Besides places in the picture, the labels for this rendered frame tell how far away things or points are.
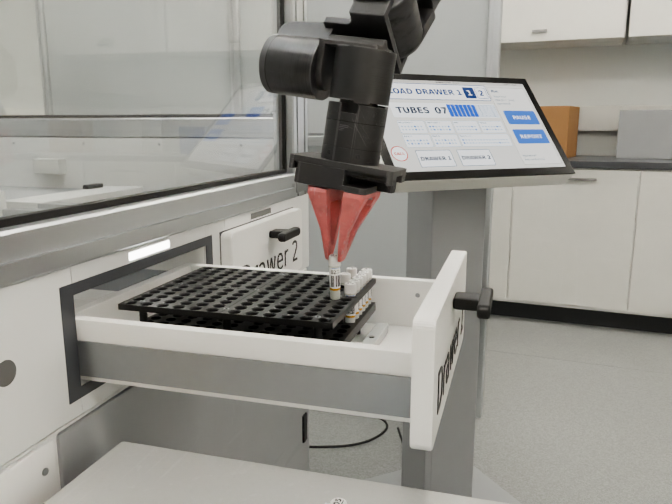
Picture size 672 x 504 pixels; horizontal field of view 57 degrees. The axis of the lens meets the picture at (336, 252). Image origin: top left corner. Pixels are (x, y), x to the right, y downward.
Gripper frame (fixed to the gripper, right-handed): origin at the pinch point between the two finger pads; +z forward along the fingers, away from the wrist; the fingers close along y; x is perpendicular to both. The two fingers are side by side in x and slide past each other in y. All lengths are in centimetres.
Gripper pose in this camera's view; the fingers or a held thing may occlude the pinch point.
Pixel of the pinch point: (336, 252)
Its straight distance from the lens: 61.9
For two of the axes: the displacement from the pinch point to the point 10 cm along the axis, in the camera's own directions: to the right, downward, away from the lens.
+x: -3.1, 1.7, -9.4
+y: -9.4, -2.1, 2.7
